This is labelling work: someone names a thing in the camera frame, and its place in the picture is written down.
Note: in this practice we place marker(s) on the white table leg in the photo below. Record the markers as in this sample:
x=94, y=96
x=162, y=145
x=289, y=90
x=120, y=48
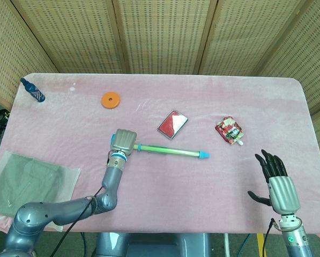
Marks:
x=227, y=246

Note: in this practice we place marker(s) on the red ink pad case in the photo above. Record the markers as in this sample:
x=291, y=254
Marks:
x=170, y=125

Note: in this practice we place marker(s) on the green and blue water pump toy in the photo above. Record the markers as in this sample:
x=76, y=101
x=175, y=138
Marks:
x=175, y=151

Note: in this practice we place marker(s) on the orange disc with hole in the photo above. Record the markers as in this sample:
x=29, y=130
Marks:
x=115, y=103

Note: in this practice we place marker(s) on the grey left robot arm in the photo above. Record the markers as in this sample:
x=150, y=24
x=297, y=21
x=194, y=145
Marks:
x=111, y=182

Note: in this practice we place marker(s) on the pink fuzzy tablecloth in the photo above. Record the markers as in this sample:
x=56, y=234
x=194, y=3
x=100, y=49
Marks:
x=175, y=187

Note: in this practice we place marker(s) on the translucent plastic bag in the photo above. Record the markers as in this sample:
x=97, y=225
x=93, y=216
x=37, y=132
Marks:
x=28, y=182

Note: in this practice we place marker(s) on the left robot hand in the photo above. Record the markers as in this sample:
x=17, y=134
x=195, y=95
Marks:
x=123, y=140

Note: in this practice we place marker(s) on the blue patterned spray bottle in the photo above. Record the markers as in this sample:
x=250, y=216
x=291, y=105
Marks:
x=36, y=93

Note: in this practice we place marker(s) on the red spouted drink pouch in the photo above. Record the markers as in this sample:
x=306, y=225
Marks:
x=229, y=131

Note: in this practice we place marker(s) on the grey robot torso base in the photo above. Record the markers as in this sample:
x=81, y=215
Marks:
x=149, y=246

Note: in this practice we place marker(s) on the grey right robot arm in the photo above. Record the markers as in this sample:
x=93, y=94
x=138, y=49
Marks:
x=296, y=241

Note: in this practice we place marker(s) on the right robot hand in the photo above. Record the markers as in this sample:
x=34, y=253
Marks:
x=283, y=192

